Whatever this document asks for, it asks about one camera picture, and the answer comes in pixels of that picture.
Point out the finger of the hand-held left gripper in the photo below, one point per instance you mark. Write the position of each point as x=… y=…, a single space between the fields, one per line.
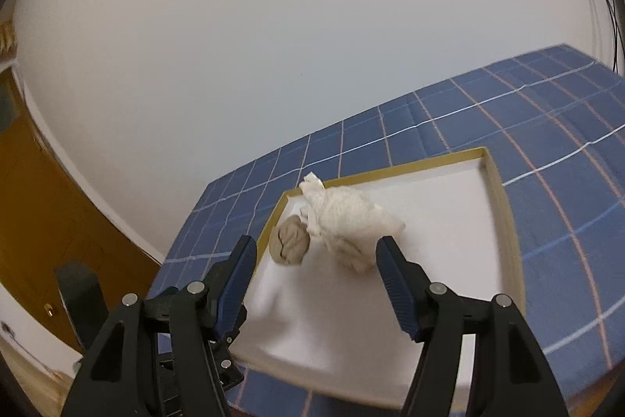
x=227 y=370

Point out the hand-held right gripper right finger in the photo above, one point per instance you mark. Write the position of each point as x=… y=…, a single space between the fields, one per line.
x=396 y=290

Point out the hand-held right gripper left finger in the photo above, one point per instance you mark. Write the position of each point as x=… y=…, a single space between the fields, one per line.
x=234 y=285

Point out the white cardboard box tan sides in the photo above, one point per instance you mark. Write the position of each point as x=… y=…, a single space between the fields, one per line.
x=390 y=299

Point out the taupe rolled underwear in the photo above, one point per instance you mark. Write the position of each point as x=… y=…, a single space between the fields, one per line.
x=290 y=243

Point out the cream underwear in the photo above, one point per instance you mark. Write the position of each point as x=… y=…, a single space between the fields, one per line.
x=349 y=221

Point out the wooden door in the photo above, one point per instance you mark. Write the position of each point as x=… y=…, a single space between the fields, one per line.
x=44 y=212

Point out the blue checked cloth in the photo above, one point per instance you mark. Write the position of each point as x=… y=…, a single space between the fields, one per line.
x=561 y=153

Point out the beige wall hanging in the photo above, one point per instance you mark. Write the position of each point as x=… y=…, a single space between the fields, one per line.
x=6 y=37

